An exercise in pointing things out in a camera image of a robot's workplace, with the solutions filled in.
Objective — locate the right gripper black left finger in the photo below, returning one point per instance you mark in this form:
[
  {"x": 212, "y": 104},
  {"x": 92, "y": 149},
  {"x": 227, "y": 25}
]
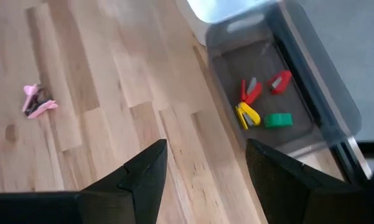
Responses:
[{"x": 112, "y": 205}]

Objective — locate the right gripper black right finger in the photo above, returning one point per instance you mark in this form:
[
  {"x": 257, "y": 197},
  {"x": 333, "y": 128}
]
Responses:
[{"x": 298, "y": 199}]

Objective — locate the green mini stapler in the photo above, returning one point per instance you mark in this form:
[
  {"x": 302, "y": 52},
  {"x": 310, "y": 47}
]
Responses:
[{"x": 278, "y": 120}]

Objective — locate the pink stapler remover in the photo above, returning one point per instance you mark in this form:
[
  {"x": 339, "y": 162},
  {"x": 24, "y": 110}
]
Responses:
[{"x": 40, "y": 109}]

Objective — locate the yellow mini stapler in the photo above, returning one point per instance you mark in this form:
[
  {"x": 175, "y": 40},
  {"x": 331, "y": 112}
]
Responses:
[{"x": 250, "y": 113}]

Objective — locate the open red stapler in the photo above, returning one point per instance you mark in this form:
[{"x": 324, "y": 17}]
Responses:
[{"x": 252, "y": 93}]

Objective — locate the closed red stapler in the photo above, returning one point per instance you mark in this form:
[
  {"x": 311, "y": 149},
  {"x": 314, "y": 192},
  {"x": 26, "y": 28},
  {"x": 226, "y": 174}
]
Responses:
[{"x": 281, "y": 82}]

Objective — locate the grey translucent plastic bin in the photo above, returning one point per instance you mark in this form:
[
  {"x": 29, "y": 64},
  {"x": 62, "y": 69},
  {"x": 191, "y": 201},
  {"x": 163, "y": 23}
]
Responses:
[{"x": 233, "y": 62}]

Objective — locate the white plastic bin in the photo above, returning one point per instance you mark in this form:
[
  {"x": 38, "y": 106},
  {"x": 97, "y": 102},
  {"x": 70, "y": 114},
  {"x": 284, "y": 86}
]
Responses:
[{"x": 221, "y": 9}]

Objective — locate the black silver table frame rail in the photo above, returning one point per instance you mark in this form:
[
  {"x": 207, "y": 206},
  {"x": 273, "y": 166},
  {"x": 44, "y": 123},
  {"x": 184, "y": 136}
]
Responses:
[{"x": 358, "y": 155}]

